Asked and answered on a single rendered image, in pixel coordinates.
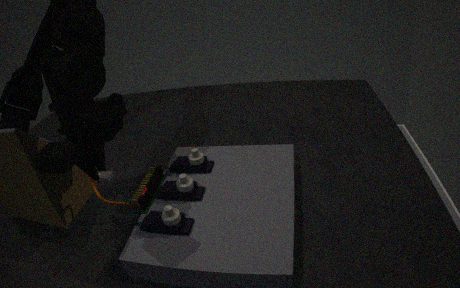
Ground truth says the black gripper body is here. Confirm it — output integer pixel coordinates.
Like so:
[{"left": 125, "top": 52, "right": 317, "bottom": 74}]
[{"left": 35, "top": 95, "right": 90, "bottom": 174}]

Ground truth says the black pin header strip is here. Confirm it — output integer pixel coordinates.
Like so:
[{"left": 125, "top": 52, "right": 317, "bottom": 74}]
[{"left": 138, "top": 165, "right": 167, "bottom": 214}]

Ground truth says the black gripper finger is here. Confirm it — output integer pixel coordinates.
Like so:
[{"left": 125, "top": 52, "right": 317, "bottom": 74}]
[
  {"left": 85, "top": 135, "right": 105, "bottom": 171},
  {"left": 75, "top": 146, "right": 100, "bottom": 180}
]

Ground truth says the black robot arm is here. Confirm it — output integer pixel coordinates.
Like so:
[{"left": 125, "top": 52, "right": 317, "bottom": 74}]
[{"left": 0, "top": 0, "right": 128, "bottom": 141}]

